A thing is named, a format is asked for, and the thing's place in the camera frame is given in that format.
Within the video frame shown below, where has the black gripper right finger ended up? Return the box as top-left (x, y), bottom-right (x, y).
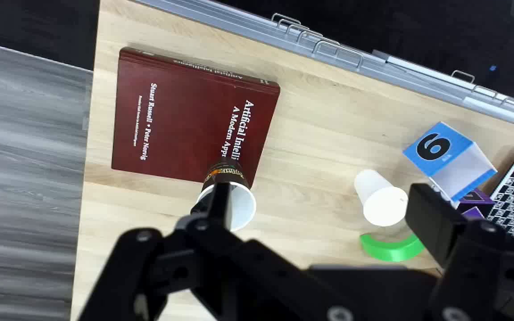
top-left (405, 182), bottom-right (514, 321)

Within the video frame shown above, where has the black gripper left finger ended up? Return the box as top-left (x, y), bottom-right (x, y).
top-left (77, 180), bottom-right (330, 321)

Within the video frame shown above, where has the purple block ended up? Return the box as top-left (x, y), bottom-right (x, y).
top-left (457, 187), bottom-right (496, 223)

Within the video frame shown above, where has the white paper cup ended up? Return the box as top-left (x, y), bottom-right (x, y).
top-left (352, 168), bottom-right (411, 228)
top-left (195, 159), bottom-right (259, 234)

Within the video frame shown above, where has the blue cube with number six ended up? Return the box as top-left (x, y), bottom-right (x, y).
top-left (402, 121), bottom-right (500, 207)

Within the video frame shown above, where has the dark red hardcover book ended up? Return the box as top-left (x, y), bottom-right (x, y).
top-left (111, 46), bottom-right (282, 189)

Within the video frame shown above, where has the green plastic ring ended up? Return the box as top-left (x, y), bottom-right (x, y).
top-left (359, 230), bottom-right (427, 264)

